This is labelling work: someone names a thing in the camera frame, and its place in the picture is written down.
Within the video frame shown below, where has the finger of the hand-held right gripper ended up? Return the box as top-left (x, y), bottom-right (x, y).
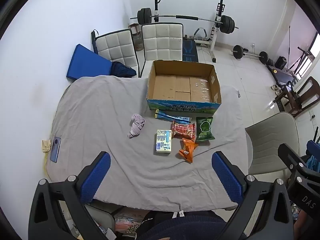
top-left (306, 140), bottom-right (320, 157)
top-left (277, 143), bottom-right (307, 178)

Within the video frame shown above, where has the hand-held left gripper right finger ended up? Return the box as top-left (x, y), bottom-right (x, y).
top-left (211, 151), bottom-right (294, 240)

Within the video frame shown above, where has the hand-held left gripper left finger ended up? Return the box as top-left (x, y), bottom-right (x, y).
top-left (28, 151), bottom-right (112, 240)

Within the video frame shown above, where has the orange snack packet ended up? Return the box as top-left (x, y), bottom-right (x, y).
top-left (178, 138), bottom-right (199, 164)

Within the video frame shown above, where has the green snack packet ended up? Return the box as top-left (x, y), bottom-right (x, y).
top-left (196, 116), bottom-right (216, 142)

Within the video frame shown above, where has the red snack packet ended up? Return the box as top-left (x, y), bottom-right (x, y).
top-left (171, 121), bottom-right (197, 142)

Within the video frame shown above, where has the purple cloth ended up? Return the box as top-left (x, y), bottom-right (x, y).
top-left (127, 114), bottom-right (146, 138)

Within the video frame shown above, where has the white blue carton box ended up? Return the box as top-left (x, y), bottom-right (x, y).
top-left (155, 129), bottom-right (173, 153)

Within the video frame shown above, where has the cardboard box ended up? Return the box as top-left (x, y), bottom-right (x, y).
top-left (146, 60), bottom-right (222, 112)

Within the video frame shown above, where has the person's right forearm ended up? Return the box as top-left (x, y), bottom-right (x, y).
top-left (293, 209), bottom-right (308, 233)

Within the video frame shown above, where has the beige plastic chair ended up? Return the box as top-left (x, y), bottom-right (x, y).
top-left (245, 112), bottom-right (301, 178)

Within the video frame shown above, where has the blue smartphone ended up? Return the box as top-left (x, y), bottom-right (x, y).
top-left (50, 137), bottom-right (62, 163)

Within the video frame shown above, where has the dark wooden chair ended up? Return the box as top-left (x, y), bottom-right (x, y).
top-left (273, 76), bottom-right (320, 117)

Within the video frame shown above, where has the beige paper scrap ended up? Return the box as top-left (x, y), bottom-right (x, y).
top-left (41, 140), bottom-right (53, 153)

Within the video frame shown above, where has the person's dark clothing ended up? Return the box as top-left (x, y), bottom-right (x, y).
top-left (136, 211), bottom-right (241, 240)

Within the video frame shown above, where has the grey blanket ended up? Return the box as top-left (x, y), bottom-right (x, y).
top-left (46, 75), bottom-right (251, 212)

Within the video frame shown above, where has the black treadmill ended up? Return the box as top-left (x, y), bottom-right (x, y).
top-left (266, 64), bottom-right (298, 86)

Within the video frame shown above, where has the black speaker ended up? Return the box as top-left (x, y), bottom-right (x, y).
top-left (275, 56), bottom-right (288, 70)

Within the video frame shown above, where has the dark blue jacket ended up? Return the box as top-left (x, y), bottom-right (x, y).
top-left (110, 61), bottom-right (138, 78)

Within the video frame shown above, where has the blue foam mat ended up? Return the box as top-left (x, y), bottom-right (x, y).
top-left (66, 44), bottom-right (112, 81)

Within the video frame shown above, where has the short barbell with black plates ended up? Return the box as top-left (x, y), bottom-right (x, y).
top-left (231, 45), bottom-right (269, 63)

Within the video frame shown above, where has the black and blue bench pad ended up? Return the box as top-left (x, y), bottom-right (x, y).
top-left (182, 40), bottom-right (199, 62)

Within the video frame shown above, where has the white quilted chair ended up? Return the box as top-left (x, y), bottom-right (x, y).
top-left (95, 29), bottom-right (139, 78)
top-left (139, 23), bottom-right (184, 78)

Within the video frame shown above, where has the black and blue tube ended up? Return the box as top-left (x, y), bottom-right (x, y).
top-left (91, 29), bottom-right (99, 54)

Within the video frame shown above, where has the brown glass jar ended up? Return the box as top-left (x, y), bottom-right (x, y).
top-left (128, 23), bottom-right (144, 52)

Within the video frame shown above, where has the white bench press rack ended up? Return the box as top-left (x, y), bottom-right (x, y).
top-left (152, 0), bottom-right (226, 63)

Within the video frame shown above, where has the long barbell with black plates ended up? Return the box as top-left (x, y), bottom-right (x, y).
top-left (130, 8), bottom-right (239, 34)

